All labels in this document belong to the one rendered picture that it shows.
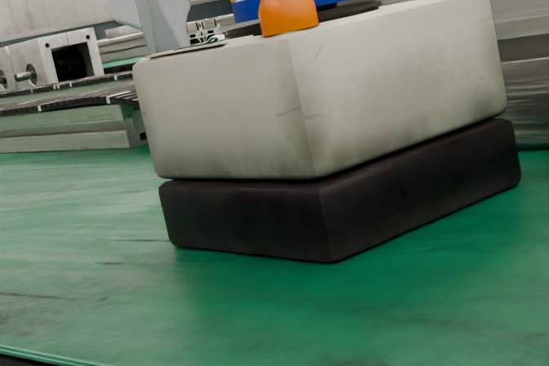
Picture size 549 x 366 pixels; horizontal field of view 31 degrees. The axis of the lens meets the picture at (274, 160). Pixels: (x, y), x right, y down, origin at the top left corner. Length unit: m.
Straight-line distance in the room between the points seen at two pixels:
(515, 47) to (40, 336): 0.20
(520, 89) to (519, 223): 0.10
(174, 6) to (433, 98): 0.26
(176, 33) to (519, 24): 0.22
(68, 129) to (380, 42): 0.47
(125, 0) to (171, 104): 0.26
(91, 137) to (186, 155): 0.38
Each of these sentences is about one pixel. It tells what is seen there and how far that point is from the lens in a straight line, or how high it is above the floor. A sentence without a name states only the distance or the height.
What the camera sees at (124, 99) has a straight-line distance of 0.61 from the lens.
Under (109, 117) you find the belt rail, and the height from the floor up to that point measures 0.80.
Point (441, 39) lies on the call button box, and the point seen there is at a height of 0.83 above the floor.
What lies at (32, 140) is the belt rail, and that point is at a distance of 0.76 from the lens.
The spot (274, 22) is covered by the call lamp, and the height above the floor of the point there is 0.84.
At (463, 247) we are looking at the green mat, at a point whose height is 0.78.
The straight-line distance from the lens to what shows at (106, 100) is 0.63.
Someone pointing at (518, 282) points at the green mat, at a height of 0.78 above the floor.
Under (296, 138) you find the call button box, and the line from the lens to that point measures 0.25.
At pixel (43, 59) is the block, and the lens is 1.41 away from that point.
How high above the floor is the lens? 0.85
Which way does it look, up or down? 8 degrees down
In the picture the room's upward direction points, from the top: 12 degrees counter-clockwise
